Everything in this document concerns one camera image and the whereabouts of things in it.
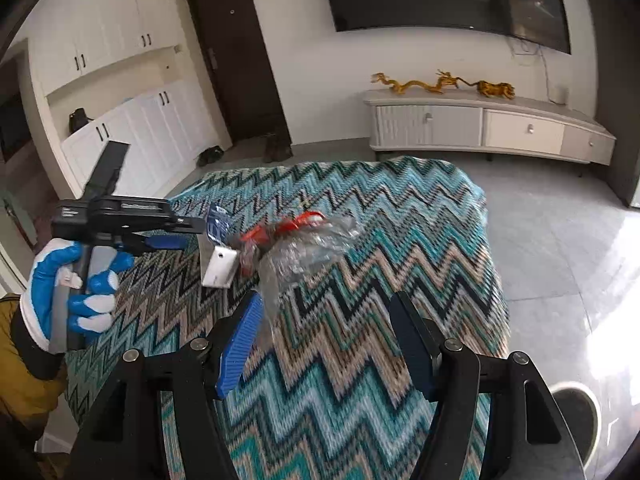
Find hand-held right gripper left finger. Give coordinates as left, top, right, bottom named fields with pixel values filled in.
left=72, top=290, right=266, bottom=480

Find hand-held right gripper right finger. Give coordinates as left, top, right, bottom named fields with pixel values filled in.
left=389, top=290, right=587, bottom=480

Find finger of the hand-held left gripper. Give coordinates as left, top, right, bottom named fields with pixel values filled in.
left=170, top=214, right=209, bottom=234
left=122, top=232, right=190, bottom=257

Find blue white packet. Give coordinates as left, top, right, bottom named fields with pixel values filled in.
left=200, top=204, right=240, bottom=289

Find red wrapper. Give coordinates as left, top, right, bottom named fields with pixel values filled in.
left=239, top=211, right=328, bottom=277

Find clear plastic bag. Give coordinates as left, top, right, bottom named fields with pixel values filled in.
left=257, top=215, right=362, bottom=347

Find white round bin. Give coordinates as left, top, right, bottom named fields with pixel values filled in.
left=547, top=381, right=602, bottom=472

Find person's left forearm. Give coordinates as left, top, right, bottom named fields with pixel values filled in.
left=0, top=297, right=69, bottom=442

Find person's left hand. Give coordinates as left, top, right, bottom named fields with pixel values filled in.
left=27, top=239, right=137, bottom=352

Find dark shoes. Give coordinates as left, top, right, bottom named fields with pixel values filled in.
left=196, top=145, right=225, bottom=167

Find zigzag knit blanket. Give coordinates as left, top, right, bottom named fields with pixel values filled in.
left=65, top=156, right=511, bottom=480

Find white base cupboards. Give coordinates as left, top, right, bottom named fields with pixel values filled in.
left=60, top=77, right=221, bottom=199

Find brown boots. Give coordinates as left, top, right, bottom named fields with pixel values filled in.
left=263, top=131, right=294, bottom=164

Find dark brown door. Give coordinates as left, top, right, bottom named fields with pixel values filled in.
left=186, top=0, right=292, bottom=149

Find white television cabinet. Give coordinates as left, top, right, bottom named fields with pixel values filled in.
left=362, top=87, right=617, bottom=177

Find golden dragon figurine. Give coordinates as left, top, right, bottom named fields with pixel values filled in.
left=371, top=72, right=439, bottom=95
left=430, top=68, right=474, bottom=94

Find golden tiger figurine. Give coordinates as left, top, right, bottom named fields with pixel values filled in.
left=475, top=80, right=516, bottom=100

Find grey refrigerator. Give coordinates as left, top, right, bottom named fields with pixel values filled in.
left=579, top=0, right=640, bottom=209

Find television cables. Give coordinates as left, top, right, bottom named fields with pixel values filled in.
left=510, top=35, right=557, bottom=92

